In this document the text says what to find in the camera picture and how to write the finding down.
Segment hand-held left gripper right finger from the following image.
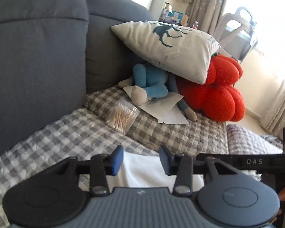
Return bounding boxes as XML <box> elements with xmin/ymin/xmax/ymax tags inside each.
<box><xmin>159</xmin><ymin>145</ymin><xmax>238</xmax><ymax>195</ymax></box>

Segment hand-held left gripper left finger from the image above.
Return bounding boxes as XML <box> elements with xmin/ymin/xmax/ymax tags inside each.
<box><xmin>47</xmin><ymin>145</ymin><xmax>124</xmax><ymax>195</ymax></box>

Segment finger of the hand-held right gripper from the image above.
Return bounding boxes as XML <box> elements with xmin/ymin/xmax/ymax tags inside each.
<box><xmin>196</xmin><ymin>153</ymin><xmax>243</xmax><ymax>170</ymax></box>

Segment white t-shirt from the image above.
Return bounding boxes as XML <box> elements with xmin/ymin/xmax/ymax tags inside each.
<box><xmin>119</xmin><ymin>151</ymin><xmax>206</xmax><ymax>188</ymax></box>

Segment grey checked sofa cover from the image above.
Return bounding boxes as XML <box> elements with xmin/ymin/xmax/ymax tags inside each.
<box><xmin>0</xmin><ymin>85</ymin><xmax>228</xmax><ymax>228</ymax></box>

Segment grey pebble quilted sofa cover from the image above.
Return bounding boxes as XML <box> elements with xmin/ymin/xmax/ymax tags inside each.
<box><xmin>226</xmin><ymin>123</ymin><xmax>283</xmax><ymax>155</ymax></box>

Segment clear cotton swab box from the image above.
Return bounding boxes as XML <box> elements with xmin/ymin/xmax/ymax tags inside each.
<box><xmin>105</xmin><ymin>100</ymin><xmax>140</xmax><ymax>135</ymax></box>

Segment white paper sheets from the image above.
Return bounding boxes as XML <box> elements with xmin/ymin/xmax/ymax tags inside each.
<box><xmin>123</xmin><ymin>85</ymin><xmax>188</xmax><ymax>124</ymax></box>

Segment beige star curtain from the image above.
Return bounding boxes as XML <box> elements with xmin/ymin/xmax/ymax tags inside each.
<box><xmin>260</xmin><ymin>72</ymin><xmax>285</xmax><ymax>136</ymax></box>

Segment red knitted cushion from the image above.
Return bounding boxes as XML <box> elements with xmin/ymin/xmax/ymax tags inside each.
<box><xmin>176</xmin><ymin>53</ymin><xmax>246</xmax><ymax>122</ymax></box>

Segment blue plush toy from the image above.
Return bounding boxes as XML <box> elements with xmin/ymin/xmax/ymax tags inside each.
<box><xmin>118</xmin><ymin>63</ymin><xmax>198</xmax><ymax>121</ymax></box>

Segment white printed pillow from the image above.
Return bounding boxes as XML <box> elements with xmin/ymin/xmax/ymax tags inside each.
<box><xmin>110</xmin><ymin>20</ymin><xmax>222</xmax><ymax>85</ymax></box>

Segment white office chair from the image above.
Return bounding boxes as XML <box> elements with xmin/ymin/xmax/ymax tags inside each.
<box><xmin>215</xmin><ymin>6</ymin><xmax>259</xmax><ymax>61</ymax></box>

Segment bookshelf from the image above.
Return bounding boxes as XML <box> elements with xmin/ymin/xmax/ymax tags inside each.
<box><xmin>158</xmin><ymin>0</ymin><xmax>196</xmax><ymax>26</ymax></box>

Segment beige patterned curtain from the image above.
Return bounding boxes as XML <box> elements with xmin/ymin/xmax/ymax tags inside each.
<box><xmin>185</xmin><ymin>0</ymin><xmax>230</xmax><ymax>37</ymax></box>

